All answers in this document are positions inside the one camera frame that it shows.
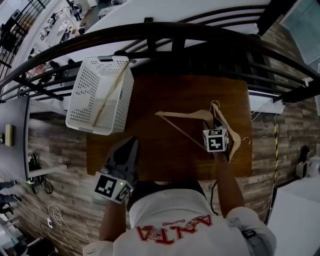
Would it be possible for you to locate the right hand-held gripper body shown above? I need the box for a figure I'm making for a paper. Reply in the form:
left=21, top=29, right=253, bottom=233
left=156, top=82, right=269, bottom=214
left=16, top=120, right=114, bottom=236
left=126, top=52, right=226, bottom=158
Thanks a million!
left=202, top=127, right=231, bottom=161

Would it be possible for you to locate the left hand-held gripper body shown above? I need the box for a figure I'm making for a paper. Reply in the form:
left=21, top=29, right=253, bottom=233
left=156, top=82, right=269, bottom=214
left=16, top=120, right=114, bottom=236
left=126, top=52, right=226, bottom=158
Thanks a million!
left=94, top=164, right=139, bottom=205

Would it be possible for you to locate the wooden hanger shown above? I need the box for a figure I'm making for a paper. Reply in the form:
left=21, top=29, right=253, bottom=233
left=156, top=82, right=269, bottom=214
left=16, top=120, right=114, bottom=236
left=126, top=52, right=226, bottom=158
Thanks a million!
left=211, top=102, right=251, bottom=165
left=91, top=59, right=131, bottom=127
left=154, top=99, right=222, bottom=152

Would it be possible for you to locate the white perforated plastic basket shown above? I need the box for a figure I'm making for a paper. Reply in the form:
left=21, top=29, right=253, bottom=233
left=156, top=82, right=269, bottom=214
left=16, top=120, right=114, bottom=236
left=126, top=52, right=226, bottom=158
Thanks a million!
left=65, top=55, right=135, bottom=136

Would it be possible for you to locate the person's left forearm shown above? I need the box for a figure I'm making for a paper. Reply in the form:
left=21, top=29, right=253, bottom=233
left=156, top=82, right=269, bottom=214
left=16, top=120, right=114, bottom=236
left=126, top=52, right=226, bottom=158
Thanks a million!
left=98, top=201, right=129, bottom=242

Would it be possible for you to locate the person's right forearm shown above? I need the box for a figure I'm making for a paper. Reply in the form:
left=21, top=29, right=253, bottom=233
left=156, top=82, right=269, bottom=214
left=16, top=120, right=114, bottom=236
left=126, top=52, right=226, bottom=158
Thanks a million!
left=212, top=151, right=246, bottom=219

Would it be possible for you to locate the brown wooden table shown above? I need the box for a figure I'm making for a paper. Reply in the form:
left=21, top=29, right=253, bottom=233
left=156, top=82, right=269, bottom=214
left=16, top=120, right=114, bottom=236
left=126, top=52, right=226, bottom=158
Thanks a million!
left=86, top=74, right=253, bottom=182

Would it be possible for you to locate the yellow black striped strip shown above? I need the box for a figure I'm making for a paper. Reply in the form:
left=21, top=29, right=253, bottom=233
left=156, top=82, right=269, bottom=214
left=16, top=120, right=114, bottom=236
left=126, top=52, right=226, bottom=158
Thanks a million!
left=272, top=122, right=280, bottom=186

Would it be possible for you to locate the person's white t-shirt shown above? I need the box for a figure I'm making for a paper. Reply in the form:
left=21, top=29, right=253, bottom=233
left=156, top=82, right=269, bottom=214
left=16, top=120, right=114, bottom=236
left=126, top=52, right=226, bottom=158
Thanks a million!
left=82, top=187, right=277, bottom=256

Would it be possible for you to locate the small black bag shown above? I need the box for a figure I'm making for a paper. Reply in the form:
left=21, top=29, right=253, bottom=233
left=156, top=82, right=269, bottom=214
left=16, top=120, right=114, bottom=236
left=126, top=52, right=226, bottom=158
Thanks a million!
left=299, top=145, right=311, bottom=161

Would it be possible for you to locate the white cabinet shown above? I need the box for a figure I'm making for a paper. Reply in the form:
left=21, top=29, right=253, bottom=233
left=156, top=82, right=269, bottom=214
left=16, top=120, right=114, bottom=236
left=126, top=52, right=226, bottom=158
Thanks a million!
left=266, top=178, right=320, bottom=256

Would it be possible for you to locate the grey table with white legs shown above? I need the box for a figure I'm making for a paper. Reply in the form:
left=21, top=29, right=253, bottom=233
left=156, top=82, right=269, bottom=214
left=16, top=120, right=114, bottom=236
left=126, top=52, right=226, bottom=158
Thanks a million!
left=0, top=96, right=68, bottom=186

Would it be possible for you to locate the beige rectangular block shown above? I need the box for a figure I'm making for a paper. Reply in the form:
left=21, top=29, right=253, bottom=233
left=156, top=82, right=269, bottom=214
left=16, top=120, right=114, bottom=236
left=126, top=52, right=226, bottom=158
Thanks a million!
left=4, top=124, right=15, bottom=148

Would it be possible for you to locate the black curved railing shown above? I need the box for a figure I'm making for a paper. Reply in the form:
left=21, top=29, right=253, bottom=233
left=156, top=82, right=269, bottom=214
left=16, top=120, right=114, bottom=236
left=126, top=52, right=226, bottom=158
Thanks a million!
left=0, top=21, right=320, bottom=103

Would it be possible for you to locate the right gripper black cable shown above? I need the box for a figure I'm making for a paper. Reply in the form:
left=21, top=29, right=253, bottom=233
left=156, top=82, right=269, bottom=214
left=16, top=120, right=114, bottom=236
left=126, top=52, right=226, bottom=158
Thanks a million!
left=209, top=179, right=220, bottom=216

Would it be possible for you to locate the coiled white floor cable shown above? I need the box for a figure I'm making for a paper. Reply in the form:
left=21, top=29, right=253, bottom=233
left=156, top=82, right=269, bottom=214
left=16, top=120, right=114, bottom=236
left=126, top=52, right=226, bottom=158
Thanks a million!
left=47, top=202, right=94, bottom=245

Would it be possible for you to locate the bundle of black cables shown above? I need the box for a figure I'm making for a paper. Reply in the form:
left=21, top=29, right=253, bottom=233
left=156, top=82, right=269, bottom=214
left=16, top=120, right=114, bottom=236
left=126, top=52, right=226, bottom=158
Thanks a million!
left=34, top=174, right=54, bottom=195

